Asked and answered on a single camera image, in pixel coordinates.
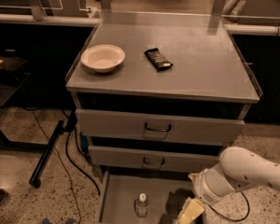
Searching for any black cable left of cabinet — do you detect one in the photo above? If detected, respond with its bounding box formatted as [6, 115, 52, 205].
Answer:
[64, 128, 102, 196]

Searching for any clear plastic bottle white cap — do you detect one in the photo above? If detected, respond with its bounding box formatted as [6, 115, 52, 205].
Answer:
[135, 193, 148, 217]

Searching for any white round bowl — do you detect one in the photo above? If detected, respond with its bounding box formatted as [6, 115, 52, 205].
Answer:
[81, 45, 125, 73]

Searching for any dark side table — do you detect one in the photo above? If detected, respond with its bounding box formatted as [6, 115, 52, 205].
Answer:
[0, 51, 29, 107]

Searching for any grey drawer cabinet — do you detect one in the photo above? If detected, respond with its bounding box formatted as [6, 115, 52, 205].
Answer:
[66, 12, 261, 224]

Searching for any top grey drawer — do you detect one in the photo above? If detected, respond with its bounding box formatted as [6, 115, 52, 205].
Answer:
[76, 109, 245, 146]

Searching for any black stand leg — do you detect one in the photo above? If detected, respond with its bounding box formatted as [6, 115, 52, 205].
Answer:
[29, 120, 63, 189]

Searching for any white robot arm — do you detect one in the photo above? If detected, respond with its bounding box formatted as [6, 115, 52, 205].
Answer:
[175, 147, 280, 224]

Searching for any middle grey drawer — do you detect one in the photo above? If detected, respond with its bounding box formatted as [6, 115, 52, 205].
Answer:
[89, 146, 218, 173]

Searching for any black looped floor cable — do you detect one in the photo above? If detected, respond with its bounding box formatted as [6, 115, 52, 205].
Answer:
[208, 191, 251, 223]

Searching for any black snack bar wrapper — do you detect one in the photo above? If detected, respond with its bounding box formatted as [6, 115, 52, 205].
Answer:
[144, 48, 173, 72]

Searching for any bottom grey open drawer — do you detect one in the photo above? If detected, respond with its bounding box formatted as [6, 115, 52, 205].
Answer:
[94, 169, 193, 224]

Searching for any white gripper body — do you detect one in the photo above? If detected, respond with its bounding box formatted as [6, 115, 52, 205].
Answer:
[191, 165, 239, 205]

